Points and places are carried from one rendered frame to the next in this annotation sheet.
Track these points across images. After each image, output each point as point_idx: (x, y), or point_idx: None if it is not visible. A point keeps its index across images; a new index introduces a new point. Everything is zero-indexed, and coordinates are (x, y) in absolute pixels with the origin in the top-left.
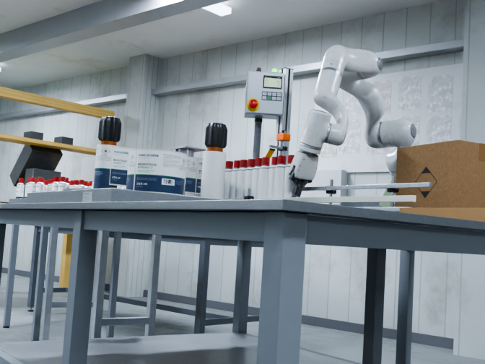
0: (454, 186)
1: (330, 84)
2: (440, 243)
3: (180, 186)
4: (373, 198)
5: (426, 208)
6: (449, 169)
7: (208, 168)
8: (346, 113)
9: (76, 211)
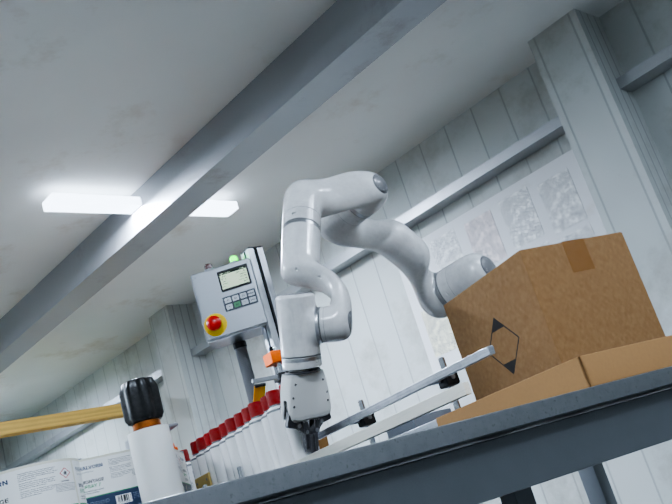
0: (546, 335)
1: (300, 244)
2: (479, 481)
3: None
4: (408, 414)
5: (475, 402)
6: (527, 307)
7: (141, 463)
8: (338, 280)
9: None
